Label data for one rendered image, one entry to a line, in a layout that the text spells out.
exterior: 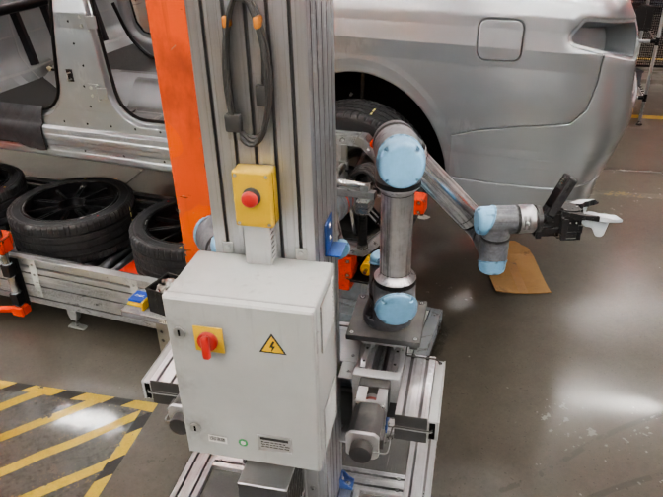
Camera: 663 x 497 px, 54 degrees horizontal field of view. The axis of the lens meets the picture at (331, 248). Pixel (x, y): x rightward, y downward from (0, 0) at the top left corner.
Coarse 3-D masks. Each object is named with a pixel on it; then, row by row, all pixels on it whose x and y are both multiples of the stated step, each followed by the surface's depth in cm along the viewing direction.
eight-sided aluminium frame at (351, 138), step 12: (336, 132) 261; (348, 132) 259; (360, 132) 258; (336, 144) 259; (348, 144) 257; (360, 144) 255; (372, 156) 256; (348, 240) 285; (372, 240) 274; (360, 252) 279
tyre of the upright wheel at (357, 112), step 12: (336, 108) 268; (348, 108) 266; (360, 108) 266; (372, 108) 269; (384, 108) 273; (336, 120) 263; (348, 120) 261; (360, 120) 259; (372, 120) 260; (384, 120) 263; (372, 132) 260
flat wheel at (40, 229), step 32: (32, 192) 364; (64, 192) 375; (96, 192) 367; (128, 192) 361; (32, 224) 330; (64, 224) 330; (96, 224) 334; (128, 224) 353; (64, 256) 335; (96, 256) 341
